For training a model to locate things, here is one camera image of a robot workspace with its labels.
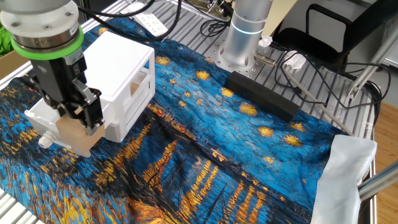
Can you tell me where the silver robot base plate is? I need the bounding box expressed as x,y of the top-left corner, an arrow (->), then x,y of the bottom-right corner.
203,26 -> 282,80

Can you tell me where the black coiled cable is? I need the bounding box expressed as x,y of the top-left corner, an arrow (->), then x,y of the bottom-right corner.
199,18 -> 231,38

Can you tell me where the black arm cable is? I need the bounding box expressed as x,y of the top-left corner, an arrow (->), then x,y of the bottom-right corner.
77,0 -> 183,44

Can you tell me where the white power strip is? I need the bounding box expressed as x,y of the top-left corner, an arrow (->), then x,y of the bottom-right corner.
119,2 -> 169,37

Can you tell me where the starry night painted tablecloth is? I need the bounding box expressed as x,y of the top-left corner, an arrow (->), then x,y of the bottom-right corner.
0,12 -> 377,224

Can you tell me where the beige cable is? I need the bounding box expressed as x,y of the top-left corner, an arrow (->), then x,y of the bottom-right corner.
284,70 -> 355,137

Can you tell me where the black office chair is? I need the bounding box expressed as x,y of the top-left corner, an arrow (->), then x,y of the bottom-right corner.
273,0 -> 398,70

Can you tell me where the beige board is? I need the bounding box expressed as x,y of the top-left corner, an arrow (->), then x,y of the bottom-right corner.
261,0 -> 299,37

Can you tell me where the black foam block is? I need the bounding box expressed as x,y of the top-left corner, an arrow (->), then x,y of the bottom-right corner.
223,70 -> 301,123

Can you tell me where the open cardboard box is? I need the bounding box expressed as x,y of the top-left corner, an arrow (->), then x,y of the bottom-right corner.
0,49 -> 32,80

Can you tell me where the white drawer with knob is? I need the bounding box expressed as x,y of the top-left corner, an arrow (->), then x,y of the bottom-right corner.
24,98 -> 94,159

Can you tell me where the aluminium frame strut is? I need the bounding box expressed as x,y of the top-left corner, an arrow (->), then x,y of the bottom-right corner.
357,161 -> 398,202
347,27 -> 398,100

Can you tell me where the black power cable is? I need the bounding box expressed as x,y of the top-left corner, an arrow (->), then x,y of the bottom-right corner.
273,29 -> 392,110

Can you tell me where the metal cable connector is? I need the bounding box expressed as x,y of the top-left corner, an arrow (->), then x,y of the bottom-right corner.
253,52 -> 277,67

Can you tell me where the green cloth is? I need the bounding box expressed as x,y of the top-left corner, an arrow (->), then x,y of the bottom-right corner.
0,26 -> 15,57

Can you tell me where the white crumpled wrap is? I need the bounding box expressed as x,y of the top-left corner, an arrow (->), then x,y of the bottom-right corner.
283,50 -> 308,70
257,35 -> 274,48

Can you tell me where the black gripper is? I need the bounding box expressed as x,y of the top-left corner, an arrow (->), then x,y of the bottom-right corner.
30,51 -> 106,137

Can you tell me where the light wooden cube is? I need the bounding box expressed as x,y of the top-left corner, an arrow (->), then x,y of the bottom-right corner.
55,114 -> 106,159

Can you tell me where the white plastic drawer cabinet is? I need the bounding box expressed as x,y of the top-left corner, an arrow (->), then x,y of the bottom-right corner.
82,30 -> 156,144

